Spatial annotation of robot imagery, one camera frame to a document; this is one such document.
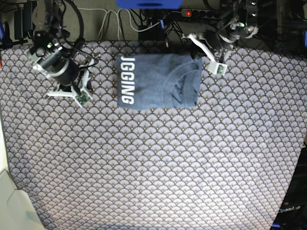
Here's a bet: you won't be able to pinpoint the black OpenArm base box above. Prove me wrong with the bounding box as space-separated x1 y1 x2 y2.
271 147 307 230

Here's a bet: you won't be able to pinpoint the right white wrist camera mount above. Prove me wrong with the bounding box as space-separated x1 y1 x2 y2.
47 58 97 107

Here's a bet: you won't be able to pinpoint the grey white plastic bin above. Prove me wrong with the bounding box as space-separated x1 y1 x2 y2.
0 169 44 230

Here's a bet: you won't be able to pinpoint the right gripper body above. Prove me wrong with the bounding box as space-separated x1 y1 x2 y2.
27 45 90 88

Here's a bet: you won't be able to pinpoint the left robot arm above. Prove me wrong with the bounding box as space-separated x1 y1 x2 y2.
198 0 259 61

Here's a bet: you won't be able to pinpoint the black power brick left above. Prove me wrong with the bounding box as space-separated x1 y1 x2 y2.
14 1 36 40

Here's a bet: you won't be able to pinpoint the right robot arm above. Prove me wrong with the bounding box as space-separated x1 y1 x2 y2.
27 0 85 89

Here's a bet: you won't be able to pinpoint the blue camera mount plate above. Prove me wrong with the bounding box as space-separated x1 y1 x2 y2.
116 0 183 10

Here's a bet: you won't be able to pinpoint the fan patterned tablecloth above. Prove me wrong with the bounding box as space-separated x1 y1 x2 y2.
0 41 307 230

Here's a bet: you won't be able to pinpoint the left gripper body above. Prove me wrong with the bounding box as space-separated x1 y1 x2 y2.
199 30 234 59

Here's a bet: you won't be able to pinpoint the white power strip red switch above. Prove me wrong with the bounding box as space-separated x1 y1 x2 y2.
179 9 219 20

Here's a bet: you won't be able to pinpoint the black power adapter box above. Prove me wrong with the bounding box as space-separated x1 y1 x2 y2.
138 25 165 41

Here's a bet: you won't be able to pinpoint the white cables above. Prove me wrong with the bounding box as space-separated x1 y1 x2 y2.
76 7 161 41

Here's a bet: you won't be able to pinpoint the blue T-shirt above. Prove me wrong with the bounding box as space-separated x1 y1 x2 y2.
116 54 202 111

